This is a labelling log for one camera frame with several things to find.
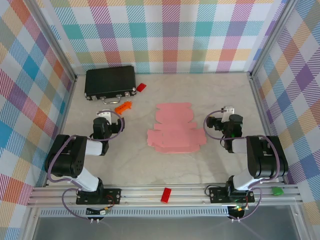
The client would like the pink paper box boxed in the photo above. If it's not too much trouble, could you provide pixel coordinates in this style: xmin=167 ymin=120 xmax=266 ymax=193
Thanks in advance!
xmin=146 ymin=102 xmax=207 ymax=155

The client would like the orange toy piece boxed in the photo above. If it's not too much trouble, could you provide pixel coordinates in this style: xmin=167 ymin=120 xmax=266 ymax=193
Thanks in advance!
xmin=114 ymin=101 xmax=133 ymax=115

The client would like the black carry case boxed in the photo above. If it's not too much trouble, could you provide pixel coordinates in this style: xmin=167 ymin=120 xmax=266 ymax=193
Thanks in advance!
xmin=84 ymin=65 xmax=137 ymax=105

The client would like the red toy brick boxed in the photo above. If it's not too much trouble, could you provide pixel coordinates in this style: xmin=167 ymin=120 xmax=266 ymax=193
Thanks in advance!
xmin=160 ymin=187 xmax=173 ymax=204

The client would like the black round connector board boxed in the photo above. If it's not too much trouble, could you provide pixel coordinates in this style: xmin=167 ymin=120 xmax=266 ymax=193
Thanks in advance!
xmin=228 ymin=204 xmax=247 ymax=223
xmin=86 ymin=206 xmax=112 ymax=223

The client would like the grey metal panel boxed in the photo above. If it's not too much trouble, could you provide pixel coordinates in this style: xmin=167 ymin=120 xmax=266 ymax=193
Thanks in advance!
xmin=24 ymin=206 xmax=310 ymax=240

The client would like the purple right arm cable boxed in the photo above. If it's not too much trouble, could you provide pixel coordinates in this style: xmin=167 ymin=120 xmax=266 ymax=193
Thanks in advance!
xmin=203 ymin=109 xmax=281 ymax=223

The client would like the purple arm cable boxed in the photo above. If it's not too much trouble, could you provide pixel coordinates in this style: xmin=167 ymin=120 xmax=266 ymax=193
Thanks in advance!
xmin=203 ymin=109 xmax=281 ymax=223
xmin=46 ymin=109 xmax=126 ymax=222

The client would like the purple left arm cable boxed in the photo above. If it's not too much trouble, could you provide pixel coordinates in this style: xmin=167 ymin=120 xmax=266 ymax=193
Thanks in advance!
xmin=46 ymin=109 xmax=126 ymax=222

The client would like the aluminium side rail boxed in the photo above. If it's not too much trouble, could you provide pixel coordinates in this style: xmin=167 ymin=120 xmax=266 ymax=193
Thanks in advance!
xmin=248 ymin=72 xmax=286 ymax=185
xmin=43 ymin=74 xmax=78 ymax=188

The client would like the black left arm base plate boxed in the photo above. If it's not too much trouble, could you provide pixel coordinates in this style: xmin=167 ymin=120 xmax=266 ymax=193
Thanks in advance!
xmin=75 ymin=187 xmax=122 ymax=206

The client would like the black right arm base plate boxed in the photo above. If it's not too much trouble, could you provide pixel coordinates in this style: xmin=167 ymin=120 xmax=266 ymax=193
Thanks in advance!
xmin=208 ymin=186 xmax=256 ymax=204

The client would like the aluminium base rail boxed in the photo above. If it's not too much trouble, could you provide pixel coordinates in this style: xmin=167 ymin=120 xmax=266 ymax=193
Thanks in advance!
xmin=26 ymin=183 xmax=303 ymax=208

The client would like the aluminium frame post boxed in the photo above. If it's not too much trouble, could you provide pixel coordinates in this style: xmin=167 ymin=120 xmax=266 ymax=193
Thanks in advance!
xmin=248 ymin=0 xmax=298 ymax=78
xmin=28 ymin=0 xmax=78 ymax=81

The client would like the slotted grey cable duct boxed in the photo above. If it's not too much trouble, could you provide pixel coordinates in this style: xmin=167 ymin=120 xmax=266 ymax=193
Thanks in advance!
xmin=39 ymin=208 xmax=231 ymax=218

